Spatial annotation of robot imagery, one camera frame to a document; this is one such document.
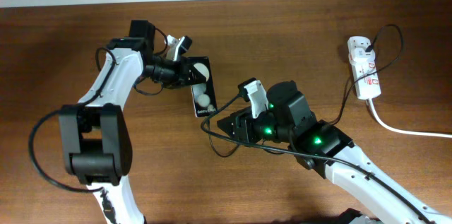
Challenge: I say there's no white power strip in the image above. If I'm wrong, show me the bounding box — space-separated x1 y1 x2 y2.
347 36 382 100

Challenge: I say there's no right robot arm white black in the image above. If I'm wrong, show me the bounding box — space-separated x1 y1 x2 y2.
217 78 451 223

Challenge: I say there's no thin black charger cable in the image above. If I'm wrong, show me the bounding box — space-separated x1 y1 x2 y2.
206 24 405 158

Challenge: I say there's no black smartphone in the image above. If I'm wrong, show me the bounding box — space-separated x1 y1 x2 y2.
189 57 218 118

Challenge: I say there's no white power strip cord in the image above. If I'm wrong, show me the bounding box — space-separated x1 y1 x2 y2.
367 98 452 139

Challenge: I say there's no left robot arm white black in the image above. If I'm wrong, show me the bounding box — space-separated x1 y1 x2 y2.
59 20 207 223

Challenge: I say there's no white USB plug adapter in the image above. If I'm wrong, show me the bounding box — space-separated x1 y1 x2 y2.
347 36 376 65

